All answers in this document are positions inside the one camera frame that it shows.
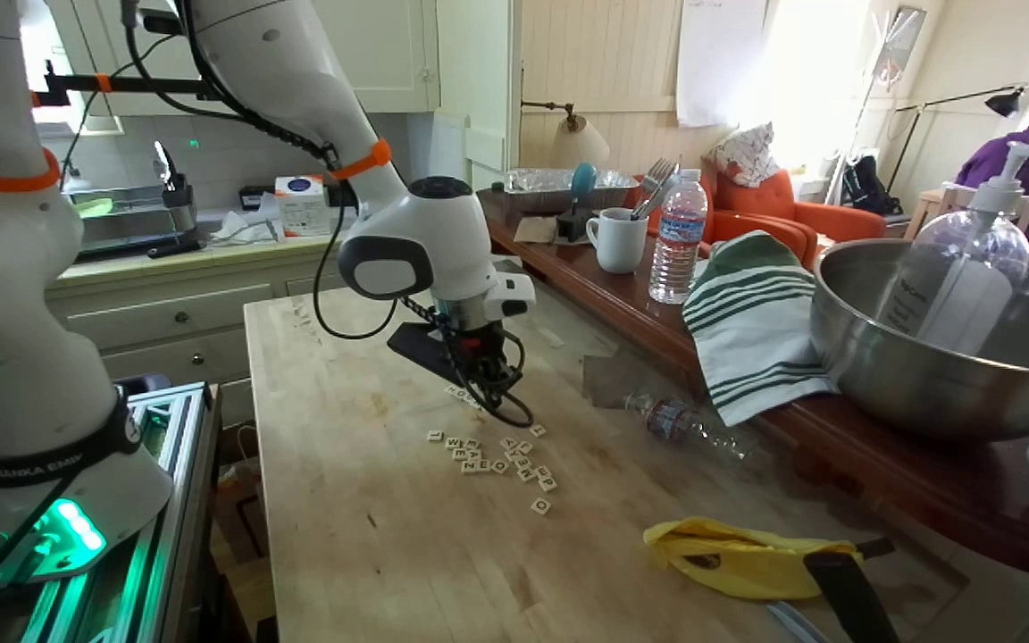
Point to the white ceramic mug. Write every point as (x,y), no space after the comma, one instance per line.
(619,239)

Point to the white green striped towel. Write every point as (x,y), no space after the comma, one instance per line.
(751,334)

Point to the white tape roll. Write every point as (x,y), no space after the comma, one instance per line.
(297,189)

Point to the large stainless steel bowl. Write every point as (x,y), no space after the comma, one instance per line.
(955,368)

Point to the clear pump sanitizer bottle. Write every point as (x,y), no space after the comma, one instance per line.
(967,270)

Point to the black floor lamp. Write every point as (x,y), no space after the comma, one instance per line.
(955,109)

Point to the cream table lamp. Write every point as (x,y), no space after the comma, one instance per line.
(578,140)

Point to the white paper wall sheet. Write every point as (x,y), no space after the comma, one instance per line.
(720,57)

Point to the white shallow tray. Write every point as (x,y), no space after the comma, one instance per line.
(564,179)

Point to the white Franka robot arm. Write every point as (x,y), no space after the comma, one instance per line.
(16,307)

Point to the yellow banana peel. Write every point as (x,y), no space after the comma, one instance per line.
(735,558)

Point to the orange armchair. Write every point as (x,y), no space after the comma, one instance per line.
(777,208)

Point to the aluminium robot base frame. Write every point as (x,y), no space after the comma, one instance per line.
(164,524)

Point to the cream cabinet with drawers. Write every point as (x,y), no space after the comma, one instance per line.
(169,315)

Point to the dark brown wooden counter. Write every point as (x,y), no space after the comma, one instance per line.
(894,466)

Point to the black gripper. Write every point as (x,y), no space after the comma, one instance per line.
(445,347)

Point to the black countertop appliance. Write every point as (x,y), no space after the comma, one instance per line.
(134,215)

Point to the crushed clear plastic bottle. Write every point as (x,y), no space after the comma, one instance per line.
(675,418)

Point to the upright clear water bottle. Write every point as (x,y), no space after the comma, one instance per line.
(678,244)

